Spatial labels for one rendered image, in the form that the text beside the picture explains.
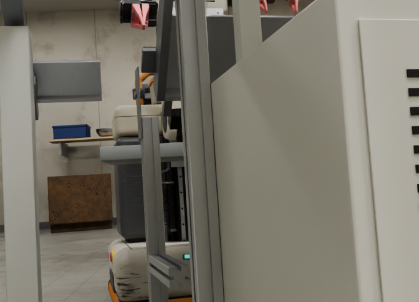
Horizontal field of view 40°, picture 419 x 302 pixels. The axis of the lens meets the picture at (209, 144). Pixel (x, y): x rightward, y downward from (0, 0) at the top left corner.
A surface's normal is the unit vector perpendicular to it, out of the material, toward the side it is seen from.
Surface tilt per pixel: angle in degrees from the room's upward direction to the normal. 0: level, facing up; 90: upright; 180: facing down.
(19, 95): 90
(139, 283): 90
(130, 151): 90
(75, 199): 90
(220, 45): 132
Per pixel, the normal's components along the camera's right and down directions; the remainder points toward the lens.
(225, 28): 0.22, 0.60
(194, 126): 0.25, -0.10
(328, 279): -0.97, 0.04
